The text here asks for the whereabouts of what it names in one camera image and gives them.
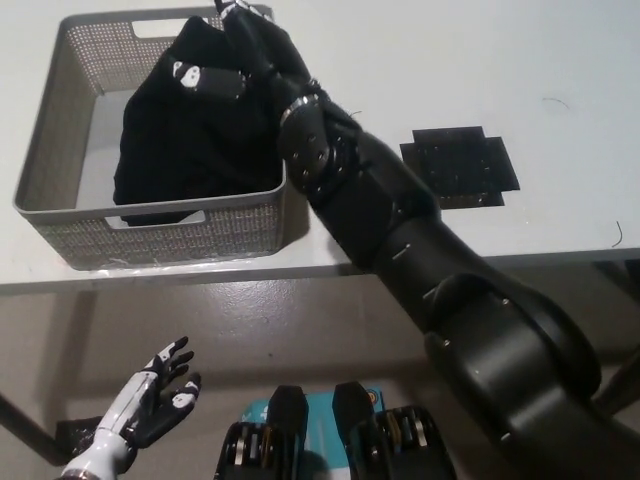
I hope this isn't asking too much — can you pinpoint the black t-shirt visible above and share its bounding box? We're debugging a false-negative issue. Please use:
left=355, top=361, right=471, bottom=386
left=112, top=14, right=282, bottom=230

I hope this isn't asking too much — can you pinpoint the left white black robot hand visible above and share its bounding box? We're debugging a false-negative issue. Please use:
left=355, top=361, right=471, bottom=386
left=92, top=335, right=203, bottom=450

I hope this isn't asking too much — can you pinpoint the black floor tape patch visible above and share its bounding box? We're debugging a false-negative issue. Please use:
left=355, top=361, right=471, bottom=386
left=55, top=415, right=105, bottom=454

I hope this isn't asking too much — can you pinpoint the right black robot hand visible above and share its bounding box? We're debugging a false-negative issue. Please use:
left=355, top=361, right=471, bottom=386
left=171, top=0, right=314, bottom=104

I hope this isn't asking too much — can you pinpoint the grey perforated plastic basket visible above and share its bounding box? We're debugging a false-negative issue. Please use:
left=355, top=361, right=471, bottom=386
left=12, top=3, right=290, bottom=272

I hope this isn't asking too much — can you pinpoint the black table tape patch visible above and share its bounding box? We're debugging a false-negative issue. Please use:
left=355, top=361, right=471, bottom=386
left=398, top=125, right=521, bottom=210

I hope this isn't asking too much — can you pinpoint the black ribbed robot body block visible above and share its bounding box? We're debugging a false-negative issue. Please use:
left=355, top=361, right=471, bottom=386
left=332, top=382, right=457, bottom=480
left=215, top=384, right=311, bottom=480

